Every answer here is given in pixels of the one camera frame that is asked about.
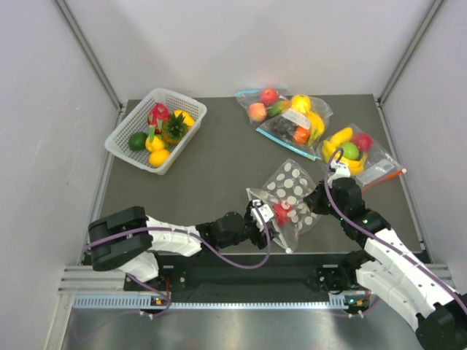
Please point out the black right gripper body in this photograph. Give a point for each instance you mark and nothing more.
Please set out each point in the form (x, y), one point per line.
(321, 203)

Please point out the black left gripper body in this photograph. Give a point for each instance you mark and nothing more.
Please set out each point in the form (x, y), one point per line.
(253, 234)

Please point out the red pepper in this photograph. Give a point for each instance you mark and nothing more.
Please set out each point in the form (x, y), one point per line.
(281, 212)

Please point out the polka dot zip bag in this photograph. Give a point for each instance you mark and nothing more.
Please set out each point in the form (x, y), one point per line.
(289, 183)

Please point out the orange pineapple with green leaves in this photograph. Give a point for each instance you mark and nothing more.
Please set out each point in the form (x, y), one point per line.
(174, 129)

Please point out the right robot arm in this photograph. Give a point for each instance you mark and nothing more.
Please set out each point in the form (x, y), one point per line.
(434, 310)

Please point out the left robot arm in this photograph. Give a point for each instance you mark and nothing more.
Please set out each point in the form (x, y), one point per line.
(130, 240)

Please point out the green apple in bag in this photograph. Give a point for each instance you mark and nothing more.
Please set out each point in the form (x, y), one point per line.
(351, 151)

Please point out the red slider zip bag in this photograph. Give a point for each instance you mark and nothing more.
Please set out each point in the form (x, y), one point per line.
(380, 165)

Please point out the red fruit in bag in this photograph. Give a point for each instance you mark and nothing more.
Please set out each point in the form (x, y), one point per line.
(362, 141)

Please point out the blue zip bag with grapes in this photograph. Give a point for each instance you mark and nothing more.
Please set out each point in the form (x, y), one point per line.
(297, 124)

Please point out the yellow banana in grape bag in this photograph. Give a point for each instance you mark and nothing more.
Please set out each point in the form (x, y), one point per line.
(317, 127)

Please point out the zip bag with apple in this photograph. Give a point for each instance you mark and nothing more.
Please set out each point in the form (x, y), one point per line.
(247, 97)

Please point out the yellow banana bunch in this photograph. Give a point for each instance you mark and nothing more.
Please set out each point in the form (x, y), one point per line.
(356, 166)

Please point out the small orange pumpkin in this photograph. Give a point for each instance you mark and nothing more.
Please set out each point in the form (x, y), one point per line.
(301, 135)

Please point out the dark purple grapes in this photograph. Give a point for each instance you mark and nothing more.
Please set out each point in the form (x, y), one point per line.
(283, 127)

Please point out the orange yellow round fruit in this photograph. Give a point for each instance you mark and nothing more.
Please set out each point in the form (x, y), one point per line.
(301, 103)

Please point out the green red mango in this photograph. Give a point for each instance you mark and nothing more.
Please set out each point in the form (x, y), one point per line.
(277, 108)

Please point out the pink peach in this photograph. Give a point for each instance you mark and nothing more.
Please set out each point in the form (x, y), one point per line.
(257, 112)

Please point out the red apple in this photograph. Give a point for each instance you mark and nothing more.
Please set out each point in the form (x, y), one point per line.
(268, 96)

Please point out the yellow mango in basket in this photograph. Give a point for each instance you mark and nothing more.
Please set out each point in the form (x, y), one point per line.
(187, 119)

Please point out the yellow lemon in basket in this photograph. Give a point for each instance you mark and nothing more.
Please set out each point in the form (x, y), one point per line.
(155, 144)

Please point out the white perforated plastic basket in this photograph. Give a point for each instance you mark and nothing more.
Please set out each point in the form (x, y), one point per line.
(136, 121)

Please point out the green lime in basket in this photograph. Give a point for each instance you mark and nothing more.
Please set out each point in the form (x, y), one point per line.
(137, 141)

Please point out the red dragon fruit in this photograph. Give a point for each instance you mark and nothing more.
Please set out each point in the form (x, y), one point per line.
(158, 115)

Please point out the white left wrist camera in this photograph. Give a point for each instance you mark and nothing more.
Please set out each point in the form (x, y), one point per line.
(261, 213)

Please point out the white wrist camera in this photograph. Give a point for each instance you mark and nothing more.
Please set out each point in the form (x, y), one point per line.
(261, 213)
(336, 170)

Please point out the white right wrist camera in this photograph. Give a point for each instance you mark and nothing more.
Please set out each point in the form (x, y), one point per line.
(336, 170)

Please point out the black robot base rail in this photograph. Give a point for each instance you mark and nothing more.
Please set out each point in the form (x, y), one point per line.
(290, 276)

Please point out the aluminium frame post right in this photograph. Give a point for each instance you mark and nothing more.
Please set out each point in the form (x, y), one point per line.
(434, 9)

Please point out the aluminium frame post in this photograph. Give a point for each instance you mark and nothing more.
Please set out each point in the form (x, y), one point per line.
(79, 36)
(434, 9)

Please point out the aluminium frame post left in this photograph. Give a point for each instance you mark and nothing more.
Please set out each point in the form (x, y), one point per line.
(79, 36)

